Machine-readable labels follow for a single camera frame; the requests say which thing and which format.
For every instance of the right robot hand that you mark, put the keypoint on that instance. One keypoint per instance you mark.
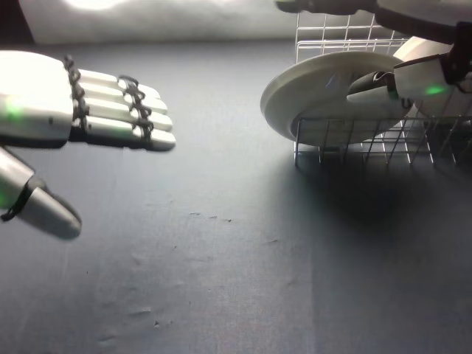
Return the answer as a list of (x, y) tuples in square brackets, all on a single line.
[(424, 22)]

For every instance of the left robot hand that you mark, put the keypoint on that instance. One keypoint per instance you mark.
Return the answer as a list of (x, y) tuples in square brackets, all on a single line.
[(33, 96)]

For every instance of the white backdrop sheet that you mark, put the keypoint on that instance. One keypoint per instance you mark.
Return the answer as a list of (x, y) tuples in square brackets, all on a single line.
[(166, 22)]

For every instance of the grey table cloth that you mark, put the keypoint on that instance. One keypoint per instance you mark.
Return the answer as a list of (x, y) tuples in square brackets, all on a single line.
[(221, 258)]

